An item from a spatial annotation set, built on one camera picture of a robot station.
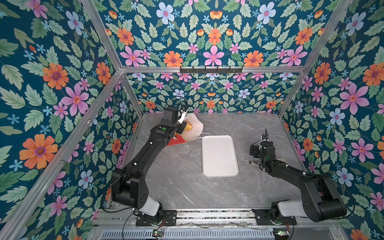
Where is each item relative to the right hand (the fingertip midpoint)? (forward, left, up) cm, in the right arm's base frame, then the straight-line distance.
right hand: (260, 145), depth 92 cm
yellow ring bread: (+14, +45, +3) cm, 47 cm away
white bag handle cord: (+1, +38, +7) cm, 39 cm away
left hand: (+7, +48, +20) cm, 52 cm away
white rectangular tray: (-3, +25, -8) cm, 27 cm away
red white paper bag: (+9, +45, 0) cm, 46 cm away
